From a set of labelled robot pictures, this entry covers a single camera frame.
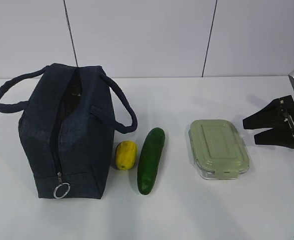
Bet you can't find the dark blue lunch bag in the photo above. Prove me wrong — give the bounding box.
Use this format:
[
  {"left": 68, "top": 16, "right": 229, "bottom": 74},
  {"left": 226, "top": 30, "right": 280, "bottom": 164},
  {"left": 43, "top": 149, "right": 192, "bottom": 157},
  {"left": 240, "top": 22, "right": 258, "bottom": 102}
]
[{"left": 0, "top": 63, "right": 138, "bottom": 199}]

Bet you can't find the yellow toy fruit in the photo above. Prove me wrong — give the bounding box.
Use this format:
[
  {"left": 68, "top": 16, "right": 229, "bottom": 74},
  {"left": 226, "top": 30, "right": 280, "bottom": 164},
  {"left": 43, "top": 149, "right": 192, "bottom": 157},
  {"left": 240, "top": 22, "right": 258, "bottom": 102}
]
[{"left": 115, "top": 141, "right": 137, "bottom": 170}]

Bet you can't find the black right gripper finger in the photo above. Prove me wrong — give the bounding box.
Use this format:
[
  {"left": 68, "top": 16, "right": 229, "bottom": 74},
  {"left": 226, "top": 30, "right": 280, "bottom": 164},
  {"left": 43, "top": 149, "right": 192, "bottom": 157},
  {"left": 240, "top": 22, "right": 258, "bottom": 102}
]
[
  {"left": 254, "top": 128, "right": 294, "bottom": 149},
  {"left": 242, "top": 95, "right": 292, "bottom": 130}
]

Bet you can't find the green cucumber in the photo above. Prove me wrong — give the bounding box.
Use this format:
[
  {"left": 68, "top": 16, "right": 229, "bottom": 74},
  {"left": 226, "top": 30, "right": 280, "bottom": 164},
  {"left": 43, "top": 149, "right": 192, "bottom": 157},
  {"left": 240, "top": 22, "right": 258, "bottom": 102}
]
[{"left": 137, "top": 127, "right": 165, "bottom": 195}]

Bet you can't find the green lid glass food container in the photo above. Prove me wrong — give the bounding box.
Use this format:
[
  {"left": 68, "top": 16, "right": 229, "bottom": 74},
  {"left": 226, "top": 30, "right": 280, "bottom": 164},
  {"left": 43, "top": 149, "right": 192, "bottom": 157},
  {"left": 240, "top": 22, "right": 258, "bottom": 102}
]
[{"left": 189, "top": 119, "right": 250, "bottom": 180}]

